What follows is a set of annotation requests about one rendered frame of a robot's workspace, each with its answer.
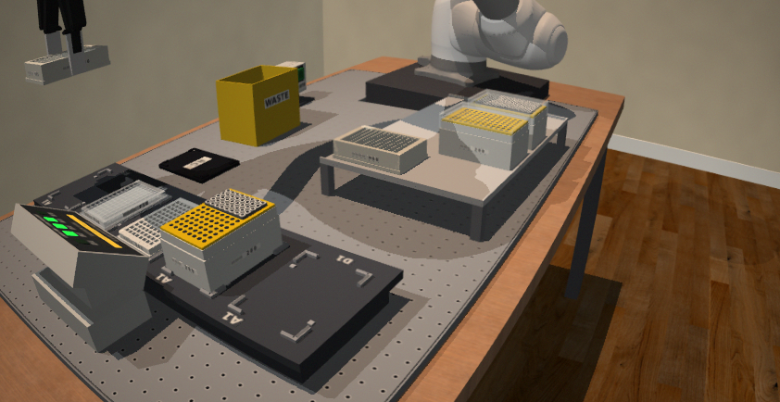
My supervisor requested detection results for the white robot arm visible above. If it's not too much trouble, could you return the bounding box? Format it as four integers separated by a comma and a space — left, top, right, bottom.
414, 0, 568, 88

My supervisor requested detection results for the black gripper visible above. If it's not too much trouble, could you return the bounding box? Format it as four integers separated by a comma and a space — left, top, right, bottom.
37, 0, 87, 76

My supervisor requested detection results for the black flat pad with rg label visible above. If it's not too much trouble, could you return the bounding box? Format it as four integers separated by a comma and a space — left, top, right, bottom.
158, 148, 240, 183

